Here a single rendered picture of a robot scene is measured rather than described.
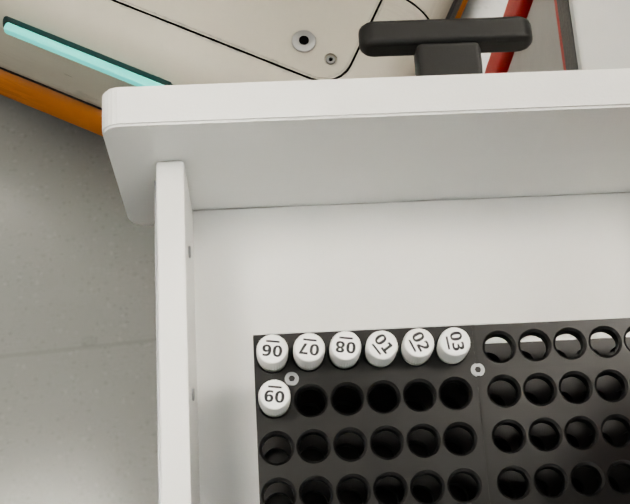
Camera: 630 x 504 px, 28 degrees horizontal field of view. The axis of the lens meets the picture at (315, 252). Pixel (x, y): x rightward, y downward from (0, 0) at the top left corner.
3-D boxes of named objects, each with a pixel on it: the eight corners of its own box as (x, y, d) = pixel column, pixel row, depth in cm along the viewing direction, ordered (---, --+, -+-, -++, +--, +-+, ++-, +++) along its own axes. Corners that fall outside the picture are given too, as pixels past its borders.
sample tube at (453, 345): (429, 388, 53) (443, 359, 48) (423, 359, 53) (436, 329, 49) (458, 383, 53) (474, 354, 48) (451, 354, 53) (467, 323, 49)
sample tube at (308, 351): (293, 361, 53) (295, 330, 49) (322, 364, 53) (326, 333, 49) (290, 389, 52) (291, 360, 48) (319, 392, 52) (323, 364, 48)
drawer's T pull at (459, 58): (356, 35, 55) (358, 19, 53) (526, 29, 55) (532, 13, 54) (362, 109, 53) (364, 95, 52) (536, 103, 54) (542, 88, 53)
